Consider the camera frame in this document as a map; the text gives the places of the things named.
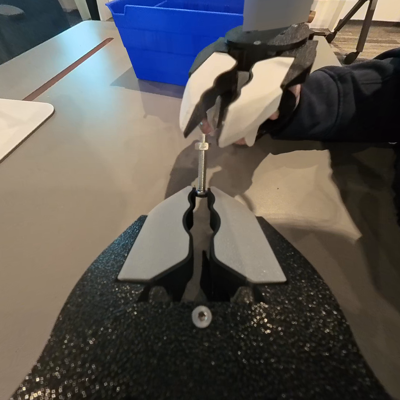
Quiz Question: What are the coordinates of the person's right hand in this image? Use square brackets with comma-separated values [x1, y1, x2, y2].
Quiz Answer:
[234, 83, 302, 147]

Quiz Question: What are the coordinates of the person's right forearm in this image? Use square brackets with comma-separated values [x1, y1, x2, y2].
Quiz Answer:
[268, 47, 400, 145]

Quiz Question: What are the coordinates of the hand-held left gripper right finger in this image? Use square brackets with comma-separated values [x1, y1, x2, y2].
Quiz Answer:
[207, 187, 287, 286]

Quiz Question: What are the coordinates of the blue plastic bin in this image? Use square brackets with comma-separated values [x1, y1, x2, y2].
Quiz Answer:
[105, 0, 246, 87]

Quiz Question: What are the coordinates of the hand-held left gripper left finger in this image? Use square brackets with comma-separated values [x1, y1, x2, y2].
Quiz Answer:
[117, 186, 195, 285]

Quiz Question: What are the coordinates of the silver bolt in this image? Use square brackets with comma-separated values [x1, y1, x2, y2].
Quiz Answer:
[195, 134, 209, 199]

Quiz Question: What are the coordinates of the white document stand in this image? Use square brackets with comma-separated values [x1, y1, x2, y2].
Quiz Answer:
[0, 98, 55, 164]

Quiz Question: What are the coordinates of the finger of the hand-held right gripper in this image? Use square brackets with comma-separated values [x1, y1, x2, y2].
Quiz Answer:
[217, 57, 297, 149]
[179, 51, 239, 139]

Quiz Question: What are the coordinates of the black wheeled monitor stand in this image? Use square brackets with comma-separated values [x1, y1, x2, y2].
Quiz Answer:
[325, 0, 377, 65]

